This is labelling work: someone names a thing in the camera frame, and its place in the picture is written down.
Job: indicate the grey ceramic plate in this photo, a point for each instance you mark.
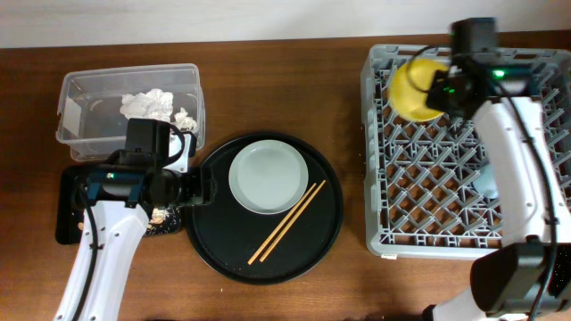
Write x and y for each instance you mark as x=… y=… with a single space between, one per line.
x=268 y=177

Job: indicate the black rectangular tray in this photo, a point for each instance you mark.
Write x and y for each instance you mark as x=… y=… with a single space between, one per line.
x=67 y=229

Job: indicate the blue plastic cup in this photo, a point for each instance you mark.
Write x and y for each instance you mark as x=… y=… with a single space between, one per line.
x=485 y=182

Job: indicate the wooden chopstick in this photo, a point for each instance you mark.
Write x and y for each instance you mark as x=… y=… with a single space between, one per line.
x=278 y=232
x=292 y=223

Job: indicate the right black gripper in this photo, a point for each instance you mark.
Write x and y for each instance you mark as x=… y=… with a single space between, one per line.
x=434 y=92

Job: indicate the grey dishwasher rack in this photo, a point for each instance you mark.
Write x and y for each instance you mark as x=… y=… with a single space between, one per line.
x=420 y=201

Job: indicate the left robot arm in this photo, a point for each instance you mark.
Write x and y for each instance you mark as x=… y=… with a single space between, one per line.
x=105 y=209

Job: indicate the clear plastic bin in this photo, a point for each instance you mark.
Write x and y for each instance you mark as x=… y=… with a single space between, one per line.
x=91 y=123

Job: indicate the yellow bowl with food scraps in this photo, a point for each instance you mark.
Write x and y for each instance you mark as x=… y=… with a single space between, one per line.
x=407 y=89

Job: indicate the pile of food scraps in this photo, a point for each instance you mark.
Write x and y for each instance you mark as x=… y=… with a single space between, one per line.
x=159 y=221

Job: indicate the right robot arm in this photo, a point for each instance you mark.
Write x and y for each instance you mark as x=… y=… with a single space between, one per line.
x=529 y=276

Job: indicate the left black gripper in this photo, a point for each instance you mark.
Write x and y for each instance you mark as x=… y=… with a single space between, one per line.
x=202 y=186

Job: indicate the white napkin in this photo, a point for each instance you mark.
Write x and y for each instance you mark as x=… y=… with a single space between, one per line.
x=157 y=104

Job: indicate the round black tray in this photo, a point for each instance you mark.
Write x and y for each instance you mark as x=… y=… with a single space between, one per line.
x=226 y=235

